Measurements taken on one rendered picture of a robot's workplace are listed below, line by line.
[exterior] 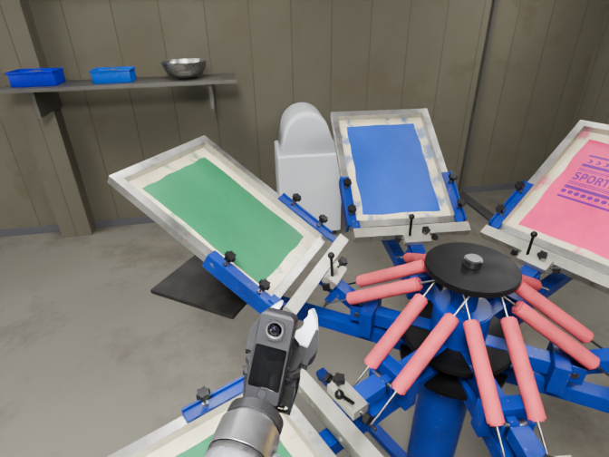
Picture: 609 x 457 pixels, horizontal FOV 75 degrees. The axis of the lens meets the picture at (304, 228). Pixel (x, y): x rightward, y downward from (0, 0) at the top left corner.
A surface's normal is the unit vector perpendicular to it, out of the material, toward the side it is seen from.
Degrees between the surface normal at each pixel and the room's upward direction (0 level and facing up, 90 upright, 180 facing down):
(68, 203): 90
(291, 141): 90
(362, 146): 32
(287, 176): 90
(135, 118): 90
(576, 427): 0
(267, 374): 62
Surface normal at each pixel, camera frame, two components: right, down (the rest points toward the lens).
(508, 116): 0.18, 0.47
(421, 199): 0.04, -0.49
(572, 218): -0.44, -0.59
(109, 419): -0.01, -0.88
